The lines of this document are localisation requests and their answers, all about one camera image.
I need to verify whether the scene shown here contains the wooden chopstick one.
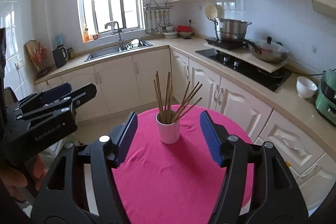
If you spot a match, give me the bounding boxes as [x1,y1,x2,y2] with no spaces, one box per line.
[153,79,163,123]

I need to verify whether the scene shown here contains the wooden chopstick two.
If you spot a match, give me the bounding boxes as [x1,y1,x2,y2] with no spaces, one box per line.
[155,71,164,113]

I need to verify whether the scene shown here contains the wooden chopstick three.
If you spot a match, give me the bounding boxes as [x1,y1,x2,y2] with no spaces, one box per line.
[163,71,171,124]

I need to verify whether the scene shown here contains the wooden chopstick four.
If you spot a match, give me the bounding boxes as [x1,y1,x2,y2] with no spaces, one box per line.
[167,72,173,124]

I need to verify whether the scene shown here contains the wooden chopstick six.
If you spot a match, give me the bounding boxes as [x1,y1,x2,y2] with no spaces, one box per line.
[171,81,201,123]

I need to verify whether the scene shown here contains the dark grey wooden chopstick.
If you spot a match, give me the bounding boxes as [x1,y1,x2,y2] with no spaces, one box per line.
[172,97,202,123]

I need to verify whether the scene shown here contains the wooden chopstick five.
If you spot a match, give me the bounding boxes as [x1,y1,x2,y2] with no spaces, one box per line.
[171,81,190,123]

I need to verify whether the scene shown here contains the wooden chopstick seven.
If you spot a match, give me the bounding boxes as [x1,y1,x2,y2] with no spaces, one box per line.
[171,83,203,123]

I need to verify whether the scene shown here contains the steel kitchen sink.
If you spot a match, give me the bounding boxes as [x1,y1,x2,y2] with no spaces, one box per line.
[85,39,152,62]

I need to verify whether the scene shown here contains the person's left hand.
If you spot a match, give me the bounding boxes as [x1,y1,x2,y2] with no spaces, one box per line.
[1,154,47,202]

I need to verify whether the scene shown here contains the black chair back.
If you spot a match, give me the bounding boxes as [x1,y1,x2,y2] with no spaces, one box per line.
[0,28,6,116]

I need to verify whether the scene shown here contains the wooden cutting board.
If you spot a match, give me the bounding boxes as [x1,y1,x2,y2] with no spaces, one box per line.
[25,40,45,72]

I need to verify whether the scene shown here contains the black electric kettle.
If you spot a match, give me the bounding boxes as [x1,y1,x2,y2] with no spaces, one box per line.
[52,45,68,68]

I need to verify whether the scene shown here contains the chrome sink faucet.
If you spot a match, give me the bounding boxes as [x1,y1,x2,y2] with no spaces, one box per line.
[104,21,123,50]

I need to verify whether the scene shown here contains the pink round tablecloth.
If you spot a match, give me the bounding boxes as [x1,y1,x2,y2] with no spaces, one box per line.
[111,104,255,224]

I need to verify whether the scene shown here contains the white paper cup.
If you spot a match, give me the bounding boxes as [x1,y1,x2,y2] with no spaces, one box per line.
[155,113,180,144]

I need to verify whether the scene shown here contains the black gas hob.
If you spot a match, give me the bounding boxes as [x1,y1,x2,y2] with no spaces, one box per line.
[195,48,291,92]

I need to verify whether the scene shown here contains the white ceramic bowl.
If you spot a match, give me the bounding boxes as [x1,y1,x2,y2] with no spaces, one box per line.
[296,76,318,99]

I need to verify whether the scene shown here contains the green small appliance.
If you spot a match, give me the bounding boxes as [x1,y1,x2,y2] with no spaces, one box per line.
[315,69,336,125]

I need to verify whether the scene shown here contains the stacked white plates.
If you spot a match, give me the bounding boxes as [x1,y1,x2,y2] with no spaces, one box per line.
[163,31,178,38]

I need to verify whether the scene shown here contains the red item on bowl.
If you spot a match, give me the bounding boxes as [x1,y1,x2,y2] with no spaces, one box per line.
[177,25,193,32]

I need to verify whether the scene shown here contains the wok with glass lid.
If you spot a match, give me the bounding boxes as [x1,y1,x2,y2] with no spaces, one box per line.
[243,36,290,64]

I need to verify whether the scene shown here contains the black induction cooker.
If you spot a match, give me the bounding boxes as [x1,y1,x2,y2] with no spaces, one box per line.
[205,38,247,50]

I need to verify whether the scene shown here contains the steel stock pot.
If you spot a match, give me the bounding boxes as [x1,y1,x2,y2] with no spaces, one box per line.
[209,18,252,40]

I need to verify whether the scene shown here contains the wall utensil rack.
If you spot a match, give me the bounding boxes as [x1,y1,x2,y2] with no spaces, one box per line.
[143,0,173,35]

